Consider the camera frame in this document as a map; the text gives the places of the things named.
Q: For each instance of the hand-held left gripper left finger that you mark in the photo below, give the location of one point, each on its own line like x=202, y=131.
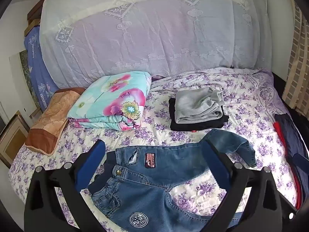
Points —
x=90, y=159

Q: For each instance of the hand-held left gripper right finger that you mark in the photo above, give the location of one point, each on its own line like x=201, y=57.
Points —
x=218, y=166

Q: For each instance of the blue denim pants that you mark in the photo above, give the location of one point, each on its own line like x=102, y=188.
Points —
x=154, y=174

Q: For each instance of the folded black pants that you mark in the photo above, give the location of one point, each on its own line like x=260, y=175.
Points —
x=193, y=127

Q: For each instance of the folded grey pants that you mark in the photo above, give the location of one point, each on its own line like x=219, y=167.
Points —
x=193, y=104

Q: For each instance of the brown patterned pillow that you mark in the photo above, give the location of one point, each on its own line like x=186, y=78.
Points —
x=50, y=120

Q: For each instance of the folded turquoise floral quilt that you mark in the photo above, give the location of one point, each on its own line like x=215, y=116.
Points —
x=103, y=96

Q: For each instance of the purple floral bed sheet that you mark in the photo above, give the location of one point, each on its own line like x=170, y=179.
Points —
x=241, y=106

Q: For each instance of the red cloth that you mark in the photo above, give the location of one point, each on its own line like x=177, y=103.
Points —
x=281, y=135

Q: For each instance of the navy cloth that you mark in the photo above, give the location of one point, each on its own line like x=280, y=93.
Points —
x=289, y=135

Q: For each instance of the blue printed cloth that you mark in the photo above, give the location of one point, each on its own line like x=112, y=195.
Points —
x=36, y=65

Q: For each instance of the beige checked curtain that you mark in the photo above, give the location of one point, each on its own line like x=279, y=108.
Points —
x=299, y=65

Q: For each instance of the white lace cover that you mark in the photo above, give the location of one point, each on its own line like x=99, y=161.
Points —
x=144, y=29

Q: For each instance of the brown wooden box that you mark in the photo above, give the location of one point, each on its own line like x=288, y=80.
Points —
x=36, y=9

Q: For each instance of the wooden picture frame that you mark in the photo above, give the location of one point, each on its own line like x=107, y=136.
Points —
x=12, y=140

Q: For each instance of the wall poster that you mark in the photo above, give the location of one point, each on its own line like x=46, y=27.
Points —
x=24, y=70

